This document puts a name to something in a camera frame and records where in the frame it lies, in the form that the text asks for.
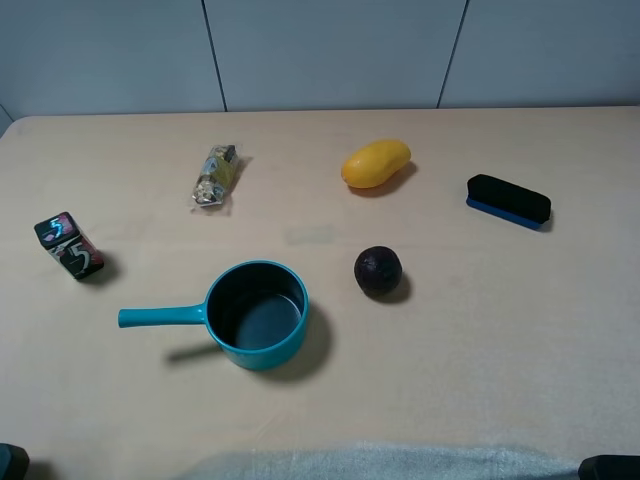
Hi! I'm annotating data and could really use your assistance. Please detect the yellow mango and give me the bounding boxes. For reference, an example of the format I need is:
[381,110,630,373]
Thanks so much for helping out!
[341,139,411,189]

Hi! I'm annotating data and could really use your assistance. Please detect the dark avocado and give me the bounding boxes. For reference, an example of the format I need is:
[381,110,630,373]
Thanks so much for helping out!
[354,246,403,297]

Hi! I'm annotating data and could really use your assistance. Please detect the black object bottom left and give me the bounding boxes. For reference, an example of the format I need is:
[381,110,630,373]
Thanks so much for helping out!
[0,443,30,480]

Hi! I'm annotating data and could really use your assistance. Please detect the clear snack packet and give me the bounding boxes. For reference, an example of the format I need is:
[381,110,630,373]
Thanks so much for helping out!
[191,144,240,207]

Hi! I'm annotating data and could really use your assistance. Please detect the black object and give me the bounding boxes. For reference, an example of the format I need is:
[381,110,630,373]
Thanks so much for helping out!
[578,455,640,480]
[0,443,30,480]

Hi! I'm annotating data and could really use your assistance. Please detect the black gum box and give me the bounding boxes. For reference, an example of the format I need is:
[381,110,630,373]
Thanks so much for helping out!
[34,211,105,280]

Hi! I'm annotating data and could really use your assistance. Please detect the black blue board eraser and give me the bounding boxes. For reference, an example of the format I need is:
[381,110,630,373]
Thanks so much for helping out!
[466,174,552,230]

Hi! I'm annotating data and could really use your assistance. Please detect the pale green towel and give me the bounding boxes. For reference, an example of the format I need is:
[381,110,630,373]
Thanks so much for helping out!
[181,443,579,479]

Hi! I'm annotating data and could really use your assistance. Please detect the teal saucepan with handle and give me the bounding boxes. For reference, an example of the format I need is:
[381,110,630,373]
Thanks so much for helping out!
[118,260,310,371]

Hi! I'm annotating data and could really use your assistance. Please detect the black object bottom right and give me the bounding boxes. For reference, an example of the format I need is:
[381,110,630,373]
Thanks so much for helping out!
[578,455,640,480]

